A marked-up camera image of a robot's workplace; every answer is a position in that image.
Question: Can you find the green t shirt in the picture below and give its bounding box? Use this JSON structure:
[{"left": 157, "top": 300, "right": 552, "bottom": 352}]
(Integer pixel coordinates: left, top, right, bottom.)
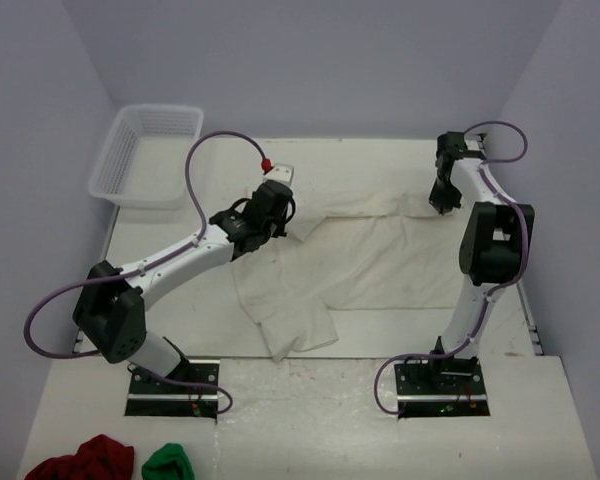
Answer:
[{"left": 141, "top": 443, "right": 196, "bottom": 480}]

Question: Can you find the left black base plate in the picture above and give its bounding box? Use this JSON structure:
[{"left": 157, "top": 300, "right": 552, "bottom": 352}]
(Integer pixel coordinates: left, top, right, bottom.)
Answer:
[{"left": 124, "top": 359, "right": 220, "bottom": 420}]

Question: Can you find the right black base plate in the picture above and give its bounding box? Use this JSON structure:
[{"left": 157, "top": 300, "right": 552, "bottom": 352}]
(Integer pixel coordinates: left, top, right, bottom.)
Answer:
[{"left": 394, "top": 357, "right": 490, "bottom": 419}]

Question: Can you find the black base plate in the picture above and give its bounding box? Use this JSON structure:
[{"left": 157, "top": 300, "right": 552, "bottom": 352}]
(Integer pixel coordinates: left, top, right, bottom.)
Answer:
[
  {"left": 394, "top": 357, "right": 490, "bottom": 419},
  {"left": 124, "top": 359, "right": 220, "bottom": 420}
]

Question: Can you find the red t shirt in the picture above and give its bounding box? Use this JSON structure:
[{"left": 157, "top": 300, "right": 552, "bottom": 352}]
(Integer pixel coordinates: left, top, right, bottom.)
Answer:
[{"left": 25, "top": 434, "right": 135, "bottom": 480}]

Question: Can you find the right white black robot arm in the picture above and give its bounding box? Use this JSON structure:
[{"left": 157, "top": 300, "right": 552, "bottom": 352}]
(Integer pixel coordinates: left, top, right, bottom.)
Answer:
[{"left": 426, "top": 132, "right": 535, "bottom": 393}]

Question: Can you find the white t shirt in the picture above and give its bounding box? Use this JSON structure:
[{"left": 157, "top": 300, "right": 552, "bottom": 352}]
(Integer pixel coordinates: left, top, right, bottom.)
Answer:
[{"left": 232, "top": 191, "right": 466, "bottom": 362}]

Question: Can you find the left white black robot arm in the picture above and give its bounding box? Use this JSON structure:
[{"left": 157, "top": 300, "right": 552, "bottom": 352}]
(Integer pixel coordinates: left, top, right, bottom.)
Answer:
[{"left": 73, "top": 180, "right": 295, "bottom": 393}]

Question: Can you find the white plastic basket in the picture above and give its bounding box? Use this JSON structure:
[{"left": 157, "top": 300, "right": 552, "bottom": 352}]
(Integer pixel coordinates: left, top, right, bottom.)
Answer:
[{"left": 88, "top": 104, "right": 204, "bottom": 210}]

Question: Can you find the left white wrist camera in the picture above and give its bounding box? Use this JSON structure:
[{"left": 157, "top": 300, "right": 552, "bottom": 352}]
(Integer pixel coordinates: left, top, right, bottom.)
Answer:
[{"left": 263, "top": 163, "right": 295, "bottom": 187}]

